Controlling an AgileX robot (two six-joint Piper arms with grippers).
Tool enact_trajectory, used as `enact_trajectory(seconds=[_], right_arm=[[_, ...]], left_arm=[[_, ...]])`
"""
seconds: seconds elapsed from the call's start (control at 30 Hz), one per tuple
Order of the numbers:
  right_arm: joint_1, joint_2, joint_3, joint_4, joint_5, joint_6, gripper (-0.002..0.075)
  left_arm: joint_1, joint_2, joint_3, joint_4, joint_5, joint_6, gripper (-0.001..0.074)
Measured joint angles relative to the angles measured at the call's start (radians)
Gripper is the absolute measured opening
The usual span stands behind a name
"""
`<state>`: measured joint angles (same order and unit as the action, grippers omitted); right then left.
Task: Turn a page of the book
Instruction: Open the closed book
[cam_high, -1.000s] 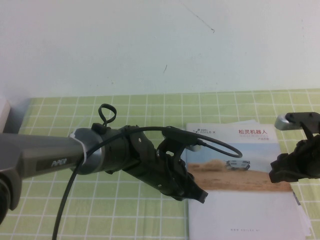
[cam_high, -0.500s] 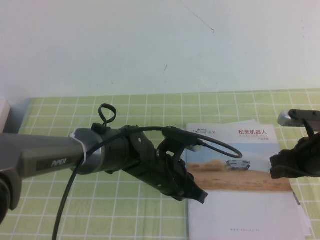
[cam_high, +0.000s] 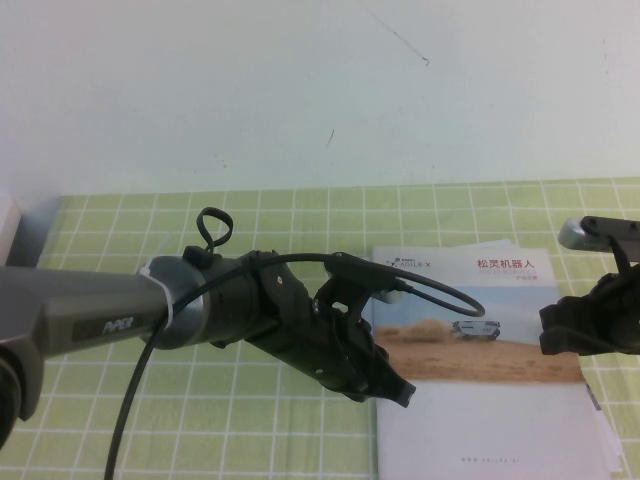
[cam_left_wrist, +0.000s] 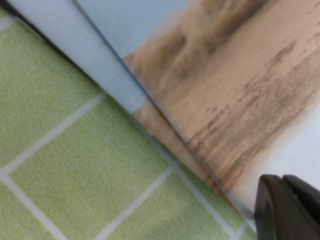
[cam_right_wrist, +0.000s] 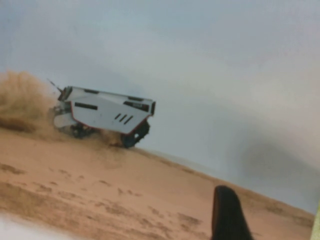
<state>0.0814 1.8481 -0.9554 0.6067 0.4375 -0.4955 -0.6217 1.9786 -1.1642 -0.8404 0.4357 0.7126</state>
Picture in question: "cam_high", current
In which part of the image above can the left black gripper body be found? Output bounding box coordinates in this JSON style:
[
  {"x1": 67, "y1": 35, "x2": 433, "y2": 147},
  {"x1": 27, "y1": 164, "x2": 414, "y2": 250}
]
[{"x1": 247, "y1": 248, "x2": 382, "y2": 402}]

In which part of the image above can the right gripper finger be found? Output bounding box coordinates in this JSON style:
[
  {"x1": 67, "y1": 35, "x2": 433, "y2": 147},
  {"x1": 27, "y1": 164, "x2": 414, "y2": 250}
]
[
  {"x1": 540, "y1": 324, "x2": 569, "y2": 356},
  {"x1": 538, "y1": 295, "x2": 569, "y2": 329}
]

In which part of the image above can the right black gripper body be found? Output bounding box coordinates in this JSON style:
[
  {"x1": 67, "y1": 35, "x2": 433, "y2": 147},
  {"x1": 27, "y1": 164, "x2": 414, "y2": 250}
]
[{"x1": 564, "y1": 272, "x2": 640, "y2": 356}]

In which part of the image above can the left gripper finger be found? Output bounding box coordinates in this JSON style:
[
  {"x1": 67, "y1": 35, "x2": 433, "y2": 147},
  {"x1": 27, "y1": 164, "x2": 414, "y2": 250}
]
[
  {"x1": 344, "y1": 359, "x2": 395, "y2": 402},
  {"x1": 358, "y1": 323, "x2": 418, "y2": 409}
]

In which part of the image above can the AgileX brochure with desert cover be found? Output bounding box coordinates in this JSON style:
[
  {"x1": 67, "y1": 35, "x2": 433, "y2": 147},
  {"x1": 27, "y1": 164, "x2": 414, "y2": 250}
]
[
  {"x1": 372, "y1": 243, "x2": 617, "y2": 480},
  {"x1": 469, "y1": 238, "x2": 627, "y2": 474}
]

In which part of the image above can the green checked tablecloth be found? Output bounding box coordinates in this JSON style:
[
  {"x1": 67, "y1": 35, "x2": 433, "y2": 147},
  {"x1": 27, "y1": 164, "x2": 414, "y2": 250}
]
[{"x1": 0, "y1": 179, "x2": 640, "y2": 480}]

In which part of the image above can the white zip tie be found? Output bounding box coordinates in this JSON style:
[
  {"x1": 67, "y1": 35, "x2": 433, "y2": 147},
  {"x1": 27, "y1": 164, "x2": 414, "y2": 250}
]
[{"x1": 137, "y1": 266, "x2": 177, "y2": 329}]

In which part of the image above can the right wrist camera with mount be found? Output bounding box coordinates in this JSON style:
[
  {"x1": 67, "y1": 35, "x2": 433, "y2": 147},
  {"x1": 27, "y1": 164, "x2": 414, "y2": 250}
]
[{"x1": 558, "y1": 214, "x2": 640, "y2": 281}]

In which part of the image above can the short black looped cable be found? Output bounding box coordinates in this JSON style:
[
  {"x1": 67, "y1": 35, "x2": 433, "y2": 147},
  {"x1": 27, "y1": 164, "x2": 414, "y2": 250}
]
[{"x1": 182, "y1": 207, "x2": 235, "y2": 269}]

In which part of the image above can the long black camera cable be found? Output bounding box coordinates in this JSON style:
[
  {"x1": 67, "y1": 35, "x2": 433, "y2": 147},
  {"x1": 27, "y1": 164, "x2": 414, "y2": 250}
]
[{"x1": 103, "y1": 252, "x2": 487, "y2": 480}]

